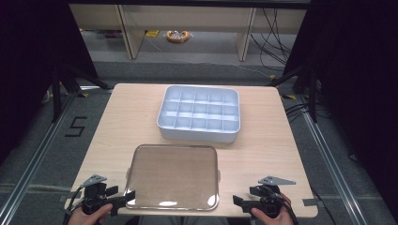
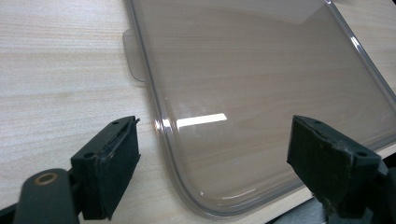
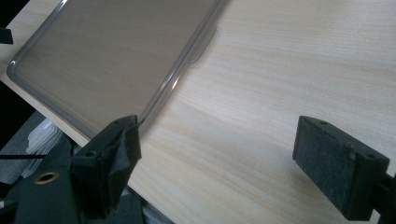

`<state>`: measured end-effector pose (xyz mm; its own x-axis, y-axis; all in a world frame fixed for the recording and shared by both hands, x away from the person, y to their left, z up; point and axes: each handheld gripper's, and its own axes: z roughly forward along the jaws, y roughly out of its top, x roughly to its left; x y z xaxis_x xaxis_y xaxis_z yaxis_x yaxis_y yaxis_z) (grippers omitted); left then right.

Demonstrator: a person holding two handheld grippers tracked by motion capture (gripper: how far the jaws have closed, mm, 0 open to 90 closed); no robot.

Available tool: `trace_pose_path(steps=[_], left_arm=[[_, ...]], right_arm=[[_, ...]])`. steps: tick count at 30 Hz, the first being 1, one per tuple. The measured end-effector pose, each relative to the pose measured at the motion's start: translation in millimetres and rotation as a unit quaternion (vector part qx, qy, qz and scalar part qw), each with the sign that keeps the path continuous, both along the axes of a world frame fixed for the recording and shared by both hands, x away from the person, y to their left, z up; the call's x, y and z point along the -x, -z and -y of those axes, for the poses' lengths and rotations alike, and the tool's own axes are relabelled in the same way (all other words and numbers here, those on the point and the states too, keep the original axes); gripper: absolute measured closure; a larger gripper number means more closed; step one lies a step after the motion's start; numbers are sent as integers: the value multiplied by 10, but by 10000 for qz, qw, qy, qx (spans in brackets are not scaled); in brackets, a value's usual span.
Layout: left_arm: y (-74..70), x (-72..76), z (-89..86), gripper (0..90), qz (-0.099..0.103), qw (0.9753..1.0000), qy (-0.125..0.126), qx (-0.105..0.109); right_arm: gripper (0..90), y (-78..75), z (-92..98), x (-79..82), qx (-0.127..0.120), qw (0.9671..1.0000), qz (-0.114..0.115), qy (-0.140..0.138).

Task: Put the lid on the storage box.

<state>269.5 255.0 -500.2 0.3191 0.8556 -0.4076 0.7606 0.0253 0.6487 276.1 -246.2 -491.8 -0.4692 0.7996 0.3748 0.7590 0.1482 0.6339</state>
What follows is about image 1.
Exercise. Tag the black metal stand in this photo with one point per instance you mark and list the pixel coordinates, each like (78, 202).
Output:
(313, 93)
(57, 93)

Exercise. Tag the white compartment storage box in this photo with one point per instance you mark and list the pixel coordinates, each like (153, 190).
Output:
(200, 132)

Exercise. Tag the dark curtain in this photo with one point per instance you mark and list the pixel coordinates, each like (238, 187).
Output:
(31, 62)
(359, 78)

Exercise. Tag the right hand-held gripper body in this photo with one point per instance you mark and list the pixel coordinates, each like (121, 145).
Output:
(270, 203)

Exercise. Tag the yellow flat packet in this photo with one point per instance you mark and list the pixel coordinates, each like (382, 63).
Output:
(152, 33)

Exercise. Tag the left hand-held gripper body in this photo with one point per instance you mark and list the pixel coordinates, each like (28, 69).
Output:
(94, 197)

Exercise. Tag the aluminium floor rail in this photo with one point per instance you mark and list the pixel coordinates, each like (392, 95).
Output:
(332, 168)
(34, 163)

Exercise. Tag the light wooden shelf unit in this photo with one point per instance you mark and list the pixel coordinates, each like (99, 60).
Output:
(131, 28)

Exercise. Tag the person's left hand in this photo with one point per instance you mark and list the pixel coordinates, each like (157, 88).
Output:
(87, 219)

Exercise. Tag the person's grey trousers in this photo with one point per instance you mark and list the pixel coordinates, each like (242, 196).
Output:
(184, 221)

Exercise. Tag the grey tape strip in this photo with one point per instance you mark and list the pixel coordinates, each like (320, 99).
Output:
(310, 202)

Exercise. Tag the transparent plastic lid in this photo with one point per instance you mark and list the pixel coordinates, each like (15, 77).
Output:
(173, 175)

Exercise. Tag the person's right hand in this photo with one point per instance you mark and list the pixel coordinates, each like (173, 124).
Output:
(275, 221)

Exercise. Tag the orange tape roll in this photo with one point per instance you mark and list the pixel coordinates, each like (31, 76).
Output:
(177, 36)

